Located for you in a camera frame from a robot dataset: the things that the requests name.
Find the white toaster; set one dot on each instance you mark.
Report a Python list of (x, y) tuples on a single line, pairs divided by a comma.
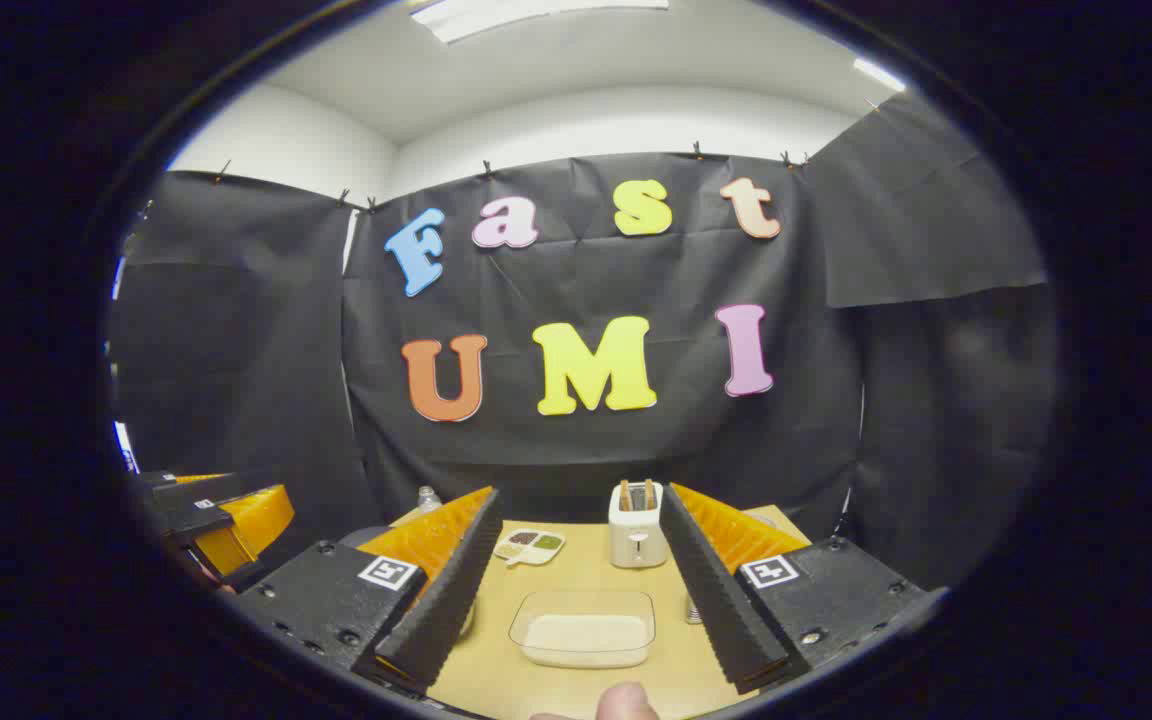
[(636, 540)]

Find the white divided bean dish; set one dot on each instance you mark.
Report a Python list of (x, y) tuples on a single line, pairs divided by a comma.
[(531, 545)]

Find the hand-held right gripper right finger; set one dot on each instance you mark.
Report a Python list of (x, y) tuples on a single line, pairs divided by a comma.
[(711, 600)]

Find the white raw rice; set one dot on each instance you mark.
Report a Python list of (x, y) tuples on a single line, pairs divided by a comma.
[(586, 640)]

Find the toasted bread slice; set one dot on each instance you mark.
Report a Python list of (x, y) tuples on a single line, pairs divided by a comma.
[(649, 493), (626, 495)]

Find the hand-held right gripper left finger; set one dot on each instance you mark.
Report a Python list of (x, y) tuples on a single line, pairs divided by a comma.
[(446, 600)]

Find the black backdrop cloth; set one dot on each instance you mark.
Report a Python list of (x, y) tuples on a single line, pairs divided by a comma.
[(586, 280)]

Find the clear glass rice dish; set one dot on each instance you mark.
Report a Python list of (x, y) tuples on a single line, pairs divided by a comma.
[(586, 605)]

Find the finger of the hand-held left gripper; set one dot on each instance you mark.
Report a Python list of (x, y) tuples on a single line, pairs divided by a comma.
[(198, 523), (198, 489)]

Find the clear plastic drink bottle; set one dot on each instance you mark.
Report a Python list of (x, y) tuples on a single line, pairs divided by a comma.
[(429, 500)]

